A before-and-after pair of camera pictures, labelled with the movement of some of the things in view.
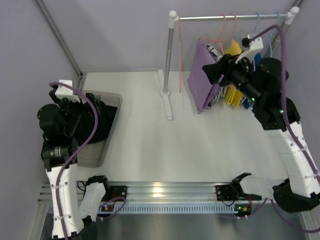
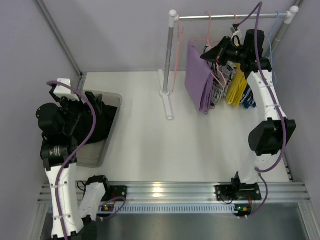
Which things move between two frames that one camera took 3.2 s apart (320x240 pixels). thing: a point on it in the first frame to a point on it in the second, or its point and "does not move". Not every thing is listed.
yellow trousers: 233,96 does not move
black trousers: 105,115 does not move
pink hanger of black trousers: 180,55 to 180,32
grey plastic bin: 91,155 does not move
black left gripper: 91,100 does not move
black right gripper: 225,69 to 223,50
